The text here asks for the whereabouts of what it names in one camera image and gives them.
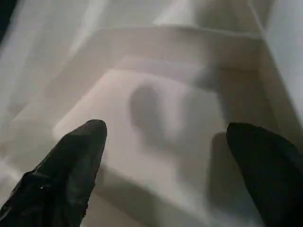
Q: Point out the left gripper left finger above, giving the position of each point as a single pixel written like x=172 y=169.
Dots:
x=59 y=179

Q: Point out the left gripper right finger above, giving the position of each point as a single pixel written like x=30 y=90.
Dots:
x=272 y=170

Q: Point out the white plastic table top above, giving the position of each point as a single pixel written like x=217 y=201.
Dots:
x=154 y=71

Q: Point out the black mat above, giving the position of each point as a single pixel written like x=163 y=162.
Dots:
x=4 y=11

